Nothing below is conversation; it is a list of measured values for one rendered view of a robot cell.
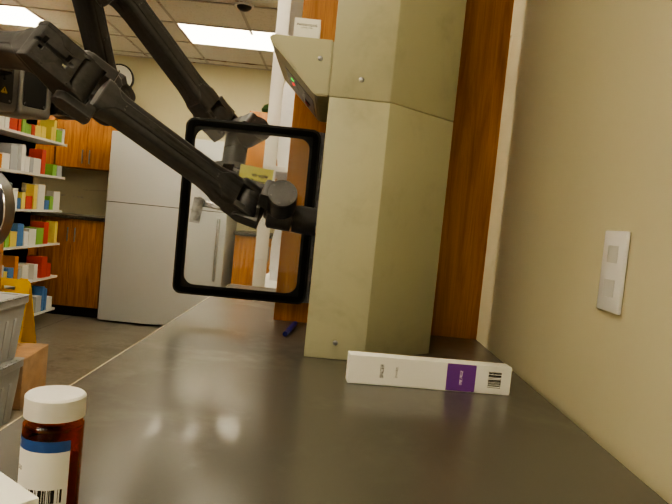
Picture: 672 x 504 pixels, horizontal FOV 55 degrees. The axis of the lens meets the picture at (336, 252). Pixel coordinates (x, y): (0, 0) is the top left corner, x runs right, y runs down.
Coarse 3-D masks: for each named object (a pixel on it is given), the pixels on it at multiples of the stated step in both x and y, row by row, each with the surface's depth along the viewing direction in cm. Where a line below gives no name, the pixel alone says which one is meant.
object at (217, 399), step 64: (192, 320) 142; (256, 320) 150; (128, 384) 89; (192, 384) 92; (256, 384) 95; (320, 384) 99; (512, 384) 111; (0, 448) 63; (128, 448) 66; (192, 448) 68; (256, 448) 70; (320, 448) 71; (384, 448) 73; (448, 448) 76; (512, 448) 78; (576, 448) 80
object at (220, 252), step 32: (224, 160) 145; (256, 160) 145; (288, 160) 145; (192, 192) 145; (192, 224) 145; (224, 224) 146; (192, 256) 146; (224, 256) 146; (256, 256) 146; (288, 256) 147; (256, 288) 147; (288, 288) 147
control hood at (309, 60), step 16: (288, 48) 114; (304, 48) 114; (320, 48) 114; (288, 64) 117; (304, 64) 114; (320, 64) 114; (288, 80) 139; (304, 80) 115; (320, 80) 114; (320, 96) 115; (320, 112) 133
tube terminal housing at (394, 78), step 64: (384, 0) 114; (448, 0) 123; (384, 64) 114; (448, 64) 126; (384, 128) 115; (448, 128) 128; (320, 192) 115; (384, 192) 116; (320, 256) 116; (384, 256) 118; (320, 320) 117; (384, 320) 120
